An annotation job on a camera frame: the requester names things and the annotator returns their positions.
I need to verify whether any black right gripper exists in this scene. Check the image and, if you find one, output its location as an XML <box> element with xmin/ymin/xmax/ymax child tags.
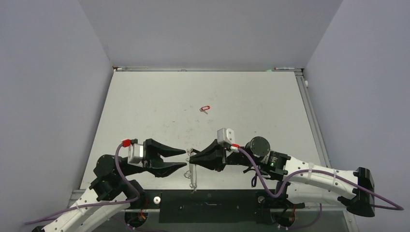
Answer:
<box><xmin>190</xmin><ymin>139</ymin><xmax>260</xmax><ymax>171</ymax></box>

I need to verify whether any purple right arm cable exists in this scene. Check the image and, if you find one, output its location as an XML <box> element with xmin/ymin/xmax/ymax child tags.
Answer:
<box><xmin>230</xmin><ymin>144</ymin><xmax>405</xmax><ymax>212</ymax></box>

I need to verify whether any red key tag with key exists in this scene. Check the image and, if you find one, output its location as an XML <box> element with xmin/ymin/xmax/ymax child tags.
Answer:
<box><xmin>200</xmin><ymin>105</ymin><xmax>210</xmax><ymax>114</ymax></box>

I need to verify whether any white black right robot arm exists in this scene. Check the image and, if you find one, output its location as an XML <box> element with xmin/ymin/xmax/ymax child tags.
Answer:
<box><xmin>189</xmin><ymin>136</ymin><xmax>375</xmax><ymax>218</ymax></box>

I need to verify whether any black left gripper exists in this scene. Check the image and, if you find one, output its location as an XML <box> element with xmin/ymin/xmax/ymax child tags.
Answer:
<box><xmin>119</xmin><ymin>139</ymin><xmax>187</xmax><ymax>176</ymax></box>

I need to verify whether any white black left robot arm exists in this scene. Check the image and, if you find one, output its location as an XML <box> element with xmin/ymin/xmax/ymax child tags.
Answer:
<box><xmin>30</xmin><ymin>139</ymin><xmax>187</xmax><ymax>232</ymax></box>

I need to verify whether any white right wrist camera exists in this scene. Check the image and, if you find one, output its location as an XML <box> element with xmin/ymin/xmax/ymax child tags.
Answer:
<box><xmin>217</xmin><ymin>128</ymin><xmax>236</xmax><ymax>149</ymax></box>

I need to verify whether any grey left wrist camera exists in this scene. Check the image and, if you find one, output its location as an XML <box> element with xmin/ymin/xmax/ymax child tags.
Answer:
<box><xmin>122</xmin><ymin>139</ymin><xmax>145</xmax><ymax>166</ymax></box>

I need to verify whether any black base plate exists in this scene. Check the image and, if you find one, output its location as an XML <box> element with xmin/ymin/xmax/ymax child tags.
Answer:
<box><xmin>127</xmin><ymin>189</ymin><xmax>305</xmax><ymax>224</ymax></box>

